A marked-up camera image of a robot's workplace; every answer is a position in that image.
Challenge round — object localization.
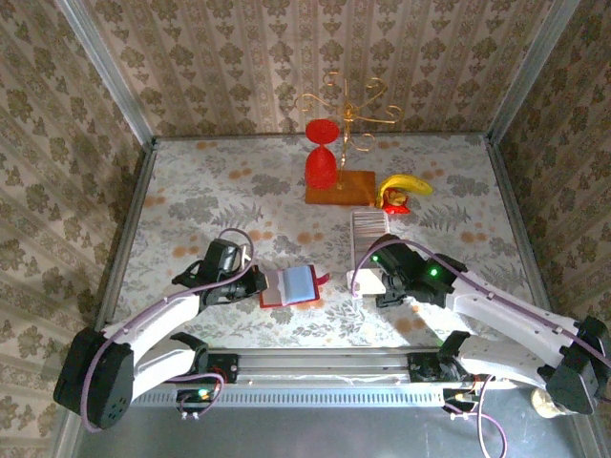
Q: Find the aluminium mounting rail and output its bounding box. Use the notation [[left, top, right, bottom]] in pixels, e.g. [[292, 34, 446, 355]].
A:
[[131, 346, 548, 386]]

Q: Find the red hourglass-shaped ornament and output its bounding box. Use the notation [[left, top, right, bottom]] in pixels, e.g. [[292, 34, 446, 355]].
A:
[[304, 118, 342, 190]]

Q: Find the aluminium table side rail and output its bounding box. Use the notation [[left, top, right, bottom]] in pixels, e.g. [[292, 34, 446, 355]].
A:
[[486, 135, 558, 319], [95, 137, 161, 333]]

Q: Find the white card tray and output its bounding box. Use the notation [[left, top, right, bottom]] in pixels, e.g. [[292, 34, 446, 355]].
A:
[[349, 208, 390, 273]]

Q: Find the gold wire stand wooden base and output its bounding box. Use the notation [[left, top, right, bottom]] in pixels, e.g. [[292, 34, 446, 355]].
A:
[[293, 71, 405, 208]]

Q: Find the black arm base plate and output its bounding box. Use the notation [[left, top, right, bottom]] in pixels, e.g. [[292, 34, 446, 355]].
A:
[[161, 350, 241, 385], [407, 351, 478, 384]]

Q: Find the stack of credit cards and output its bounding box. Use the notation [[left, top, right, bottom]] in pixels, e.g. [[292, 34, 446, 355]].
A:
[[353, 212, 387, 238]]

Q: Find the glass jar black lid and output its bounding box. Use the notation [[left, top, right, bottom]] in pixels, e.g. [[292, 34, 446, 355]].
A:
[[530, 385, 570, 421]]

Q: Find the perforated grey cable duct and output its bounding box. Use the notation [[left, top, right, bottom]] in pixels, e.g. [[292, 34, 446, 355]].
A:
[[131, 384, 446, 407]]

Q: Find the red yellow toy figure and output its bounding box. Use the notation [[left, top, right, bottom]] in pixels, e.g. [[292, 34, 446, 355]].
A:
[[376, 187, 413, 216]]

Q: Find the aluminium corner post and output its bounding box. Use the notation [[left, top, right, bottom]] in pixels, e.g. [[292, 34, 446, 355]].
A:
[[485, 0, 581, 144], [55, 0, 159, 144]]

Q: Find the yellow banana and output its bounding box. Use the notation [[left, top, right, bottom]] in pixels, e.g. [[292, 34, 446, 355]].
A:
[[378, 173, 436, 204]]

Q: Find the small connector board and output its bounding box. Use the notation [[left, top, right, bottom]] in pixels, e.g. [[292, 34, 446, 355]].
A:
[[440, 386, 481, 422], [176, 386, 214, 422]]

